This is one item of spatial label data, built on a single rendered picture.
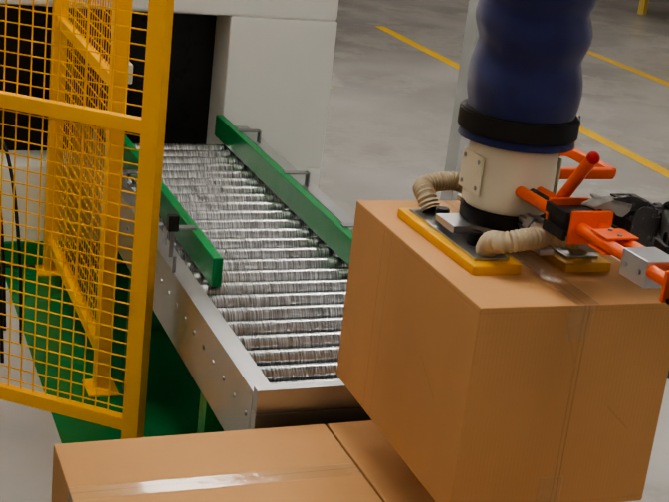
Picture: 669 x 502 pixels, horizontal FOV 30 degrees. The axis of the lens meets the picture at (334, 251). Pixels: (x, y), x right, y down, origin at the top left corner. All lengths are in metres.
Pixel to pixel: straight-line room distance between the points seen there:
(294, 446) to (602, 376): 0.74
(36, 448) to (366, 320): 1.47
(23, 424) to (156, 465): 1.34
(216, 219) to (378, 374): 1.63
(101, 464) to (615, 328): 1.05
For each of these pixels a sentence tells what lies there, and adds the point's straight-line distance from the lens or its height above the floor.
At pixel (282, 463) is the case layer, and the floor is 0.54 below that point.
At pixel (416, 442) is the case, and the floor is 0.74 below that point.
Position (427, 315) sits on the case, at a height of 0.98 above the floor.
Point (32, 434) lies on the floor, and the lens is 3.82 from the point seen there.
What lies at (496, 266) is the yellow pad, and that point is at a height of 1.09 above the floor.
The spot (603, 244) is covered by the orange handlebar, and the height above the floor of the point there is 1.21.
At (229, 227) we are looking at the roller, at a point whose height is 0.53.
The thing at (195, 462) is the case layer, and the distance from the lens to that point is 2.59.
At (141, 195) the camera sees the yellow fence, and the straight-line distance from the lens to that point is 3.35.
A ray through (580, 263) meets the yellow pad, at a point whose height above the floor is 1.09.
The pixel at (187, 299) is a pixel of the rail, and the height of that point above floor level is 0.58.
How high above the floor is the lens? 1.82
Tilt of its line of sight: 19 degrees down
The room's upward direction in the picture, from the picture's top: 7 degrees clockwise
